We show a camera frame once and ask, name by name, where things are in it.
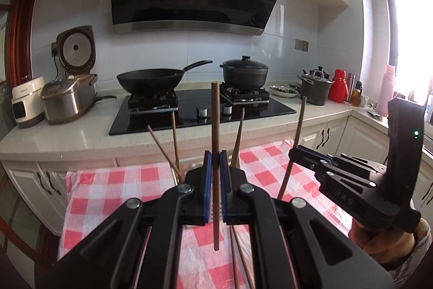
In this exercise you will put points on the person's right hand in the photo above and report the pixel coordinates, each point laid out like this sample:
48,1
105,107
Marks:
385,247

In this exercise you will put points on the wall power outlet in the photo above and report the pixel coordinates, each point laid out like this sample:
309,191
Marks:
301,45

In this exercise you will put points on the red thermos jug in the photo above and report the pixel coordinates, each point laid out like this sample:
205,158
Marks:
339,90

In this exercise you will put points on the oil bottle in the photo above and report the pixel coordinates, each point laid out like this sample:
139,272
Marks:
356,95

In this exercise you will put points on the pink water bottle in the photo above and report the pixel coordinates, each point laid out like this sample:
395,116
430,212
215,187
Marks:
386,91

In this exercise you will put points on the steel vacuum flask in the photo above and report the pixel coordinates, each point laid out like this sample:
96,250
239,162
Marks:
350,82

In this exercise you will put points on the dark grey stock pot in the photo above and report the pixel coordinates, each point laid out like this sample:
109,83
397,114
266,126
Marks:
315,86

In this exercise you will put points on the silver open rice cooker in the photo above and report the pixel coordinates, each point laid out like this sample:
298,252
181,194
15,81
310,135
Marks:
73,92

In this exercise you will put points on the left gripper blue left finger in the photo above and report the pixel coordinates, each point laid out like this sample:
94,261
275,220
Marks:
150,237

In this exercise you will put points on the white small kitchen appliance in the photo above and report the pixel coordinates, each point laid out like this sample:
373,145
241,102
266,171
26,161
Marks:
27,107

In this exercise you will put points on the black wok pan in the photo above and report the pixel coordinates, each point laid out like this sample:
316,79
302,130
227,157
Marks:
156,81

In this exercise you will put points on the black glass gas stove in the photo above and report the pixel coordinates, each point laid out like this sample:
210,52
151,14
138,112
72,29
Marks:
191,108

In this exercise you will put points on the white lower cabinets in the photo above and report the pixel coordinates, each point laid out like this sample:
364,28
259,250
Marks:
87,144

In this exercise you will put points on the small white dish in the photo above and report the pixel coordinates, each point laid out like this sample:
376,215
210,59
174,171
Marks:
283,91

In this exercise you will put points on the red wooden glass door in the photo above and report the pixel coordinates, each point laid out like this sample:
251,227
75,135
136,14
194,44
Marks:
18,41

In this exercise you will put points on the black lidded casserole pot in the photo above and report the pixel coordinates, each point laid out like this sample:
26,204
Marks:
244,73

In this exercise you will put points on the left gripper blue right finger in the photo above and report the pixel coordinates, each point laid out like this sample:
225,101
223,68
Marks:
267,218

